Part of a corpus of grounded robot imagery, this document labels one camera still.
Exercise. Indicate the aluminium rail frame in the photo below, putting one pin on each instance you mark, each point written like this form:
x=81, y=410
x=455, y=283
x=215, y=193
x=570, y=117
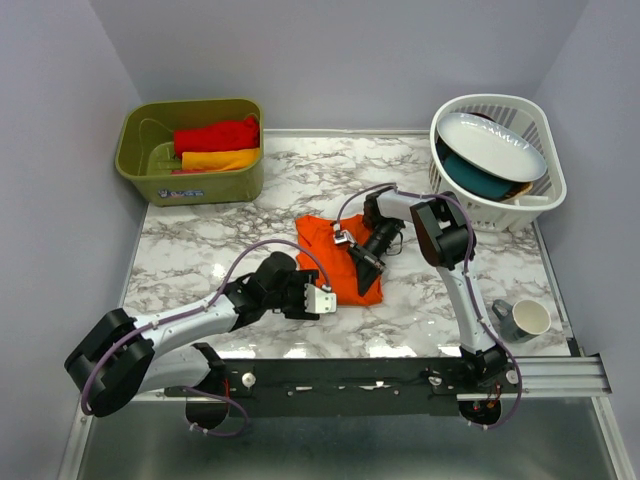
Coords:
x=561, y=428

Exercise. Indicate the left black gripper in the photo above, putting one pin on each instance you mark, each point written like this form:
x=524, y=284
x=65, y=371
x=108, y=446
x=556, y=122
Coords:
x=300, y=278

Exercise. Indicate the brown wooden dish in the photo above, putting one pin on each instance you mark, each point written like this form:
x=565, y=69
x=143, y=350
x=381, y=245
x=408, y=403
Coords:
x=518, y=190

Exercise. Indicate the orange t shirt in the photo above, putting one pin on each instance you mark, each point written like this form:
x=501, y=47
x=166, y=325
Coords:
x=317, y=235

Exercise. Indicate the grey white mug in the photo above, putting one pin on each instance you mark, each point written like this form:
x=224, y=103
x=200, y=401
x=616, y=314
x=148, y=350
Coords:
x=524, y=320

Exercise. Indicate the teal bowl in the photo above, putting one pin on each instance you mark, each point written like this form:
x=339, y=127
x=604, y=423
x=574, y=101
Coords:
x=474, y=180

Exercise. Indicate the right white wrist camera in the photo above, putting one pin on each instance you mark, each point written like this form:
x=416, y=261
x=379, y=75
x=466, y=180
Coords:
x=342, y=237

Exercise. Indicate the yellow rolled t shirt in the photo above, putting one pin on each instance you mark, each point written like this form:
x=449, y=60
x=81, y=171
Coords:
x=219, y=161

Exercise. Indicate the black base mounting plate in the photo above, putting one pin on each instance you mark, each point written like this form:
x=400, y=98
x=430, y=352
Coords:
x=466, y=386

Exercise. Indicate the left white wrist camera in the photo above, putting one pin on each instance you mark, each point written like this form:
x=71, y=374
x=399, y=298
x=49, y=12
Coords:
x=319, y=301

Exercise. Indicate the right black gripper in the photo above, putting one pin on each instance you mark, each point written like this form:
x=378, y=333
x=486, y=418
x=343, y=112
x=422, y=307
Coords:
x=367, y=270

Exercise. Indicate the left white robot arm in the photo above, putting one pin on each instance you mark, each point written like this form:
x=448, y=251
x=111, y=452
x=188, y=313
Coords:
x=124, y=355

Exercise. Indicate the red rolled t shirt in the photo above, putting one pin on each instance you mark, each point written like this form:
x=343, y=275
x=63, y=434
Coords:
x=230, y=135

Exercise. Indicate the white oval plate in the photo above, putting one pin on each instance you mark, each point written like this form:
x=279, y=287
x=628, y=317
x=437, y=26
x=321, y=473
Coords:
x=491, y=147

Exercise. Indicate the white plastic basket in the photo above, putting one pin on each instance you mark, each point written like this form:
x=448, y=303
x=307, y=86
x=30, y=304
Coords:
x=526, y=119

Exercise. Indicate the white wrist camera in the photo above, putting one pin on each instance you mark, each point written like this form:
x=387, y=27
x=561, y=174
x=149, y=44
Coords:
x=342, y=237
x=319, y=301

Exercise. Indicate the olive green plastic bin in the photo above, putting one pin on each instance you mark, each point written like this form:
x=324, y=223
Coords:
x=145, y=154

